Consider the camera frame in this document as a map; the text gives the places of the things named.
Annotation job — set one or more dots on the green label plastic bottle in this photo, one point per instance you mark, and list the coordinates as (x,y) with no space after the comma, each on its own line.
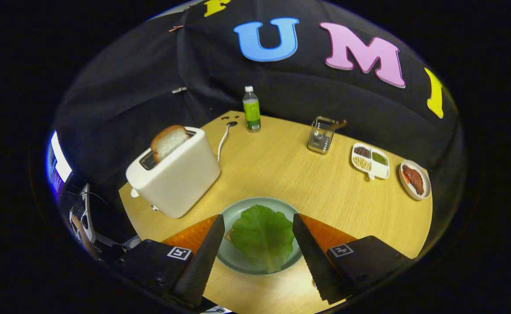
(252,114)

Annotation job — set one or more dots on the silver clip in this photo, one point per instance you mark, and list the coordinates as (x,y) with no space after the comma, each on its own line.
(179,90)

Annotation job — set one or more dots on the white toaster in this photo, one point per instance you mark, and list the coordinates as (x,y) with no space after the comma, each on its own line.
(176,179)

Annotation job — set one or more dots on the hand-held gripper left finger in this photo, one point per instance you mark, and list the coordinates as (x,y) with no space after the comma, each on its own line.
(203,261)

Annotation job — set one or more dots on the pale green round plate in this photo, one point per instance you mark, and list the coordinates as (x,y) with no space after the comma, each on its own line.
(233,259)

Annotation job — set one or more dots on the black backdrop cloth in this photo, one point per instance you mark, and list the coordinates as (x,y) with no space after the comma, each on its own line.
(150,87)

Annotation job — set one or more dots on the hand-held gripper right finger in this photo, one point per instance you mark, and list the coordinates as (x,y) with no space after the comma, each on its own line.
(314,261)

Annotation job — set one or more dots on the green lettuce leaf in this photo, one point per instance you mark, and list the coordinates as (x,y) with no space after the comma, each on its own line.
(262,237)

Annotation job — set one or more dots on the white round meat plate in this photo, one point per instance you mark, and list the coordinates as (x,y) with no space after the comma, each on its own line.
(426,189)

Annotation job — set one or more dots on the white divided bean dish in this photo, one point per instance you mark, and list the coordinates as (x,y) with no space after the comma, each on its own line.
(371,165)

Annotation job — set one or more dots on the red meat slices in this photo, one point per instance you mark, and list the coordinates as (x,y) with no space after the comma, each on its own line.
(413,179)

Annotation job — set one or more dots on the pink clip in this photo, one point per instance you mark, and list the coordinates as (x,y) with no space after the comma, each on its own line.
(176,28)

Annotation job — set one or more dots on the bread slice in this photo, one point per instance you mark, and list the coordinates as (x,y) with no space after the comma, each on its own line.
(168,141)

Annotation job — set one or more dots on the computer monitor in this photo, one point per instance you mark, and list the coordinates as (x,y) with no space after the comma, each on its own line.
(59,162)

